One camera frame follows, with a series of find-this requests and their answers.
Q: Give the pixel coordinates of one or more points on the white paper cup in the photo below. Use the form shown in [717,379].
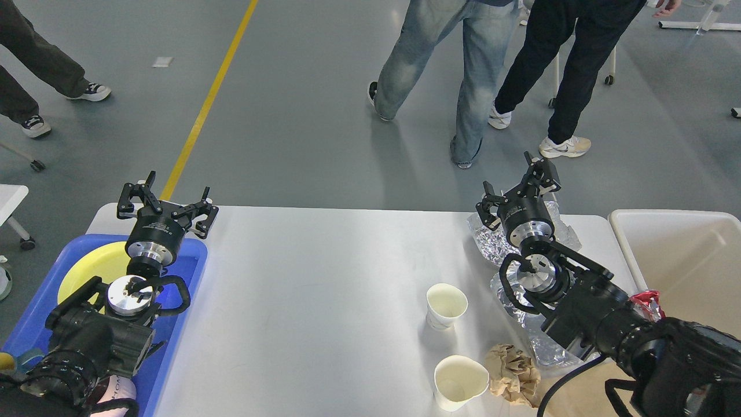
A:
[458,379]
[446,304]

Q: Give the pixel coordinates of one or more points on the upper white paper cup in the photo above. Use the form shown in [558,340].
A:
[446,304]

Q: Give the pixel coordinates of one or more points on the white table frame base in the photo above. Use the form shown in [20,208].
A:
[708,22]

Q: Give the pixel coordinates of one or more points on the pink mug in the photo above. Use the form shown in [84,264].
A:
[112,388]

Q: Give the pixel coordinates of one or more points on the white wheeled chair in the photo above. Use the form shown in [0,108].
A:
[557,74]

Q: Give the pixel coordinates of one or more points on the dark teal mug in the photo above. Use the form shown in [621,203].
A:
[12,364]

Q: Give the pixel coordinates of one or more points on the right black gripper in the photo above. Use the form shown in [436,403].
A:
[526,215]

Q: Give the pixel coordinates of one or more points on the crumpled aluminium foil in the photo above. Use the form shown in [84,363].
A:
[549,356]

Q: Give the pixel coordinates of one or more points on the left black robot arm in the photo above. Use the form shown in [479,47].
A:
[108,329]

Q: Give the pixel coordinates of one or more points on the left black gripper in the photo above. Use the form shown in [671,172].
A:
[155,240]

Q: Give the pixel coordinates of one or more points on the white side table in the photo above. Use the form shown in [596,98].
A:
[11,197]

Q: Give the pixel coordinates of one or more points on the blue plastic tray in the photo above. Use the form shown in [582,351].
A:
[30,331]

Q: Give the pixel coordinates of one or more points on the yellow plastic plate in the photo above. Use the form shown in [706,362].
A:
[108,262]

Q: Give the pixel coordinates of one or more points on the person in black trousers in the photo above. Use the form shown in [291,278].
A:
[596,27]

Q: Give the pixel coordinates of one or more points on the crumpled brown paper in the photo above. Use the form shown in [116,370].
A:
[513,375]

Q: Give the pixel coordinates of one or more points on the red crumpled wrapper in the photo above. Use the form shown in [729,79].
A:
[647,304]

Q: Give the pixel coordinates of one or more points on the lower white paper cup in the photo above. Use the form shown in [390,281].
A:
[458,379]

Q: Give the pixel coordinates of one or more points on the person in dark trousers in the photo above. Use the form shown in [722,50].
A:
[48,63]

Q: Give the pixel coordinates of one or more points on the white plastic bin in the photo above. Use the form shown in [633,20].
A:
[691,257]

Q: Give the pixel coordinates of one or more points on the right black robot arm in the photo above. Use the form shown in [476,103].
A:
[675,367]

